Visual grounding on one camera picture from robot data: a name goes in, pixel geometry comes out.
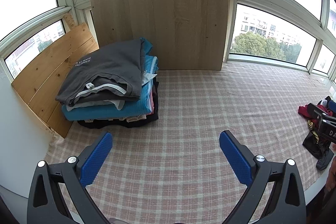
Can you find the pine wood board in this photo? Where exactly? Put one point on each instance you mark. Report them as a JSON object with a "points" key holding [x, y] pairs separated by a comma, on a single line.
{"points": [[50, 64]]}

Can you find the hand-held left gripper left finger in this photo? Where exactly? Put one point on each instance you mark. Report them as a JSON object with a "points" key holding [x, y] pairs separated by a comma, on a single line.
{"points": [[95, 161]]}

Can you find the stack of folded clothes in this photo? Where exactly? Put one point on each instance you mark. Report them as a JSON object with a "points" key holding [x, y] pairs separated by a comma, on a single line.
{"points": [[110, 111]]}

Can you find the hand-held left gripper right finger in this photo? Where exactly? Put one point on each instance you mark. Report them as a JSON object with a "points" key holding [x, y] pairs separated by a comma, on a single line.
{"points": [[236, 161]]}

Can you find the folded pink garment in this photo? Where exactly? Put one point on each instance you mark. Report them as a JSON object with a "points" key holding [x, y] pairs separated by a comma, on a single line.
{"points": [[152, 103]]}

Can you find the black yellow-striped garment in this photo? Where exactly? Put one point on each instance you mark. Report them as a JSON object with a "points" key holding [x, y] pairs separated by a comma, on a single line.
{"points": [[311, 130]]}

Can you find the red garment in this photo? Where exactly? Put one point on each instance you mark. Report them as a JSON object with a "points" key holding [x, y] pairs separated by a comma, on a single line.
{"points": [[304, 109]]}

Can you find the apartment buildings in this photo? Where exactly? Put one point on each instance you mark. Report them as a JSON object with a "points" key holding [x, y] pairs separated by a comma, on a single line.
{"points": [[258, 26]]}

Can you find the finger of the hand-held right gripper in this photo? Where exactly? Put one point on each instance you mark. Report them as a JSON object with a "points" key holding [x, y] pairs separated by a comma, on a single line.
{"points": [[319, 113]]}

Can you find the green trees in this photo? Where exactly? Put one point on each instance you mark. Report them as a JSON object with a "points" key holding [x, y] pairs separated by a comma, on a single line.
{"points": [[252, 43]]}

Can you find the large oak wood panel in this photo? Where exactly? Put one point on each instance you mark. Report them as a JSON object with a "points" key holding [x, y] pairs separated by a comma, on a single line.
{"points": [[162, 24]]}

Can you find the dark slate pants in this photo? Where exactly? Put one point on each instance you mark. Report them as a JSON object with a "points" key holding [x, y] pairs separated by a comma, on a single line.
{"points": [[315, 148]]}

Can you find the folded grey t-shirt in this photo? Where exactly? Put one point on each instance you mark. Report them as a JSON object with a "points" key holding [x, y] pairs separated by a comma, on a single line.
{"points": [[105, 64]]}

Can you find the thin wooden strip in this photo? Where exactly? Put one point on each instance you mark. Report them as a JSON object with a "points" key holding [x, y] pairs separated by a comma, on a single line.
{"points": [[69, 20]]}

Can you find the pink plaid table cloth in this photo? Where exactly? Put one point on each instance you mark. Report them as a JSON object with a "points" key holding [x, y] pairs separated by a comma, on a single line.
{"points": [[197, 108]]}

